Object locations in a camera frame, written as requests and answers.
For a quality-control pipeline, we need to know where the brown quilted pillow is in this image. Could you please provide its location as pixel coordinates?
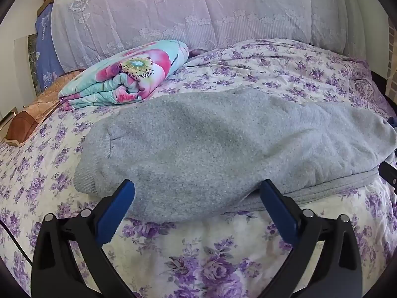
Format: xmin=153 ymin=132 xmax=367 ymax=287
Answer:
xmin=5 ymin=68 xmax=85 ymax=148

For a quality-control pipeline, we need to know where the purple floral bed sheet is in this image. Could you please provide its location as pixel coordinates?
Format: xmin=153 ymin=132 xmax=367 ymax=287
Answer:
xmin=0 ymin=39 xmax=397 ymax=298

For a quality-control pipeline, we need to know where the blue patterned cloth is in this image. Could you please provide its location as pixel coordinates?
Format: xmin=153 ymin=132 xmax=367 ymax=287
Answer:
xmin=35 ymin=4 xmax=65 ymax=93

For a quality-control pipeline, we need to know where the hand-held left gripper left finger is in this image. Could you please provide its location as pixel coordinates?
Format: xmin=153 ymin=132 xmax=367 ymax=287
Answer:
xmin=31 ymin=179 xmax=137 ymax=298

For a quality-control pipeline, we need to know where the black cable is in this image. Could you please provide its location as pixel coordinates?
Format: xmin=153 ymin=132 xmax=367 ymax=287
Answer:
xmin=0 ymin=220 xmax=33 ymax=266

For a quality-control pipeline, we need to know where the grey knitted sweater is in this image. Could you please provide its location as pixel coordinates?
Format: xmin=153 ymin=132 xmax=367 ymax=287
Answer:
xmin=74 ymin=87 xmax=397 ymax=223

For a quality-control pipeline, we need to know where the folded teal pink floral blanket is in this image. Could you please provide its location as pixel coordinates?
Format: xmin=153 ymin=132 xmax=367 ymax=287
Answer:
xmin=58 ymin=40 xmax=190 ymax=111

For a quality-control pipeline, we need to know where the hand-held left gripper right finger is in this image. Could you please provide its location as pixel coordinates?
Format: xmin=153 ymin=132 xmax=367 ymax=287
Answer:
xmin=259 ymin=179 xmax=365 ymax=298

